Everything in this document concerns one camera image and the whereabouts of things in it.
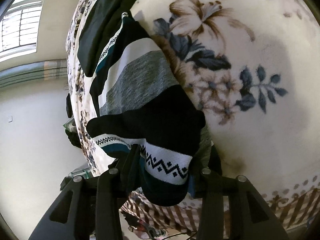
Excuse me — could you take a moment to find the floral fleece bed blanket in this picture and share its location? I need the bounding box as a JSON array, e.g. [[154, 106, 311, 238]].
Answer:
[[65, 0, 320, 238]]

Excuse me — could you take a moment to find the dark bag beside bed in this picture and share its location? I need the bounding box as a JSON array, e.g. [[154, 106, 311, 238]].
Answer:
[[63, 93, 81, 148]]

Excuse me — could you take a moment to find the folded black garment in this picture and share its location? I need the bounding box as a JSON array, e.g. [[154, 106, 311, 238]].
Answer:
[[77, 0, 136, 77]]

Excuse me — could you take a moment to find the window with bars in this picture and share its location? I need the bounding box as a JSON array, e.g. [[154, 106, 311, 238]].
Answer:
[[1, 0, 44, 62]]

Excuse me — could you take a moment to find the black patterned striped sweater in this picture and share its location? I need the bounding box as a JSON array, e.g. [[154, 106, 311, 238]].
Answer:
[[86, 13, 212, 206]]

